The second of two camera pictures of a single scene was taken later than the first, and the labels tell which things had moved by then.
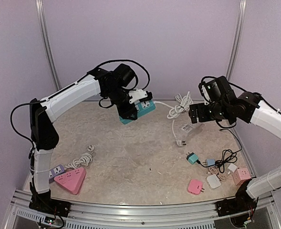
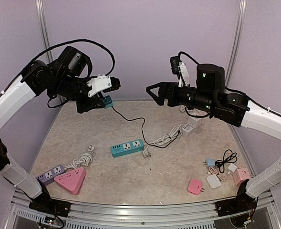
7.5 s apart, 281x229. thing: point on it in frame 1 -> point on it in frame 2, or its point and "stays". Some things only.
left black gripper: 125,112 -> 82,107
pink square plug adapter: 195,186 stays
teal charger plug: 192,158 -> 108,101
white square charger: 213,181 stays
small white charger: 232,167 stays
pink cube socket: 241,174 stays
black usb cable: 233,153 -> 142,129
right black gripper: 192,113 -> 163,92
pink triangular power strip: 72,181 stays
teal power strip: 143,107 -> 127,148
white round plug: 90,148 stays
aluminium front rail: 201,215 stays
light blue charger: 210,161 stays
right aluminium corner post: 239,30 stays
